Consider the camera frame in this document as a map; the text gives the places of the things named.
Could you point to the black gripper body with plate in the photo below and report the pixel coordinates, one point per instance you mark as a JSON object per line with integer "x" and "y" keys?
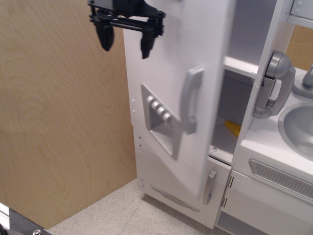
{"x": 129, "y": 14}

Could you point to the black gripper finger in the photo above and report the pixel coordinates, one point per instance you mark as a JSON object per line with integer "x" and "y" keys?
{"x": 105, "y": 34}
{"x": 147, "y": 42}

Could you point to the white fridge door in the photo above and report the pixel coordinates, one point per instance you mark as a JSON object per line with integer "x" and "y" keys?
{"x": 196, "y": 34}

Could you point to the white toy fridge cabinet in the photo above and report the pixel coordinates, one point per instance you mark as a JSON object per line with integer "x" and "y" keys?
{"x": 256, "y": 34}

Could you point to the grey dispenser box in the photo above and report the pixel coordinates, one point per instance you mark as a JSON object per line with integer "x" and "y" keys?
{"x": 163, "y": 125}

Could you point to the grey toy telephone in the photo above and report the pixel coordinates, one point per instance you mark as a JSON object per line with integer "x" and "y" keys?
{"x": 276, "y": 86}

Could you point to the white lower freezer door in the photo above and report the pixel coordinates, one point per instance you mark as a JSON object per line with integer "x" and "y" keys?
{"x": 157, "y": 181}

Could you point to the grey toy faucet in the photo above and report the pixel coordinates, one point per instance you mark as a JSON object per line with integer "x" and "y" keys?
{"x": 303, "y": 84}

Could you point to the grey toy sink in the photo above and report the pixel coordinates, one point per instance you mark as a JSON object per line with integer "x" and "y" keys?
{"x": 295, "y": 126}

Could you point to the white oven cabinet front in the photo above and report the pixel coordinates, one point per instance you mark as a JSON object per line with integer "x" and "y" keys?
{"x": 255, "y": 208}

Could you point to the black equipment corner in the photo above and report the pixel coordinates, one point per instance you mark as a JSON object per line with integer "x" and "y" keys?
{"x": 13, "y": 223}

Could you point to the grey vent grille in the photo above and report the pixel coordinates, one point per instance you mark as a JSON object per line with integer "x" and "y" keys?
{"x": 281, "y": 178}

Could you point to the grey fridge door handle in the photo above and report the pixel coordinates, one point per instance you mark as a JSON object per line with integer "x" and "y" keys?
{"x": 191, "y": 84}

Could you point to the yellow handled toy knife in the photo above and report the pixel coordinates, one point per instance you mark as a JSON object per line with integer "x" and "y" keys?
{"x": 232, "y": 126}

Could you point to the grey lower door handle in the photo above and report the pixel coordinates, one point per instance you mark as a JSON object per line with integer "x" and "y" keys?
{"x": 208, "y": 187}

